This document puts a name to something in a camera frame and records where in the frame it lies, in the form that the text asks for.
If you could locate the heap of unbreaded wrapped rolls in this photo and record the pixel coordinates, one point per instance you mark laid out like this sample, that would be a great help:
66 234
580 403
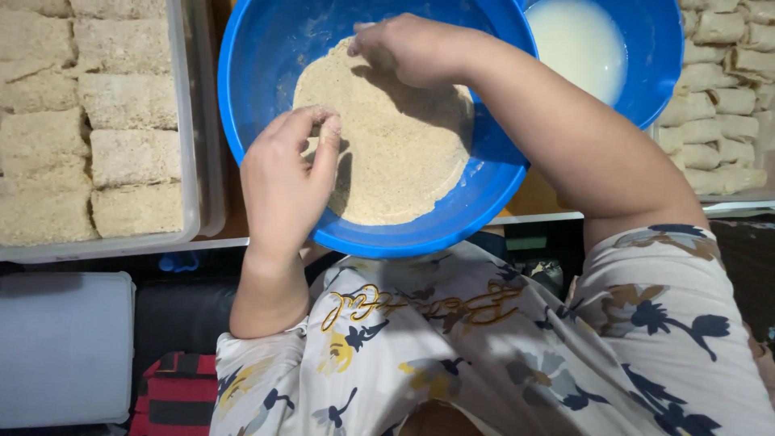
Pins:
720 97

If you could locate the red black striped cloth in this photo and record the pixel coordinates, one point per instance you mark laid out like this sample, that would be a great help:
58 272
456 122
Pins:
175 393

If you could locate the person's right hand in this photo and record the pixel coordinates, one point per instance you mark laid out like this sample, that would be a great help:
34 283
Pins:
412 51

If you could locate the white plastic box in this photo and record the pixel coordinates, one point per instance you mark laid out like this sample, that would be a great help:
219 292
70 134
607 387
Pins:
63 348

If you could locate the clear plastic container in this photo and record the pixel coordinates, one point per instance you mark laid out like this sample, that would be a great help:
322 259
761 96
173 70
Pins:
191 181

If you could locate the blue plastic clip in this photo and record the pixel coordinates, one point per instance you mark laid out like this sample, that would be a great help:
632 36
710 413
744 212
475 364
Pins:
178 261

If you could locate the pile of breadcrumbs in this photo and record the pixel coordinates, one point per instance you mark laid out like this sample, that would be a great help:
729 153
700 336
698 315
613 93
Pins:
399 157

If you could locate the clear tray under wrapped rolls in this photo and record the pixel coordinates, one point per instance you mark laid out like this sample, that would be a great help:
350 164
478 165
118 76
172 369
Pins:
738 197

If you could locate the blue basin with white batter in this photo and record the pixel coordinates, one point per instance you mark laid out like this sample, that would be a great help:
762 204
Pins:
651 54

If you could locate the white floral shirt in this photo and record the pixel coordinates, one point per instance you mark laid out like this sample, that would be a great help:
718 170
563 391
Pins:
514 339

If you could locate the blue plastic basin with breadcrumbs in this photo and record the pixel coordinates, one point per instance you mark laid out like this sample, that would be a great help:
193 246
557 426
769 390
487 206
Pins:
266 72

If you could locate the white liquid batter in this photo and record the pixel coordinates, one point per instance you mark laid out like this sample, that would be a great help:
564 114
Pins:
575 42

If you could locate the person's right fingers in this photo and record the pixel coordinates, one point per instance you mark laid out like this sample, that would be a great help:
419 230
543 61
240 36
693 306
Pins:
366 42

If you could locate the person's left hand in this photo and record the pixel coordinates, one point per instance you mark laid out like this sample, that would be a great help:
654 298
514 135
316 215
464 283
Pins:
281 181

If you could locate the rows of breaded rolls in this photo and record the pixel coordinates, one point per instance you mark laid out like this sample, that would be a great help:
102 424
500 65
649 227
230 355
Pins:
91 121

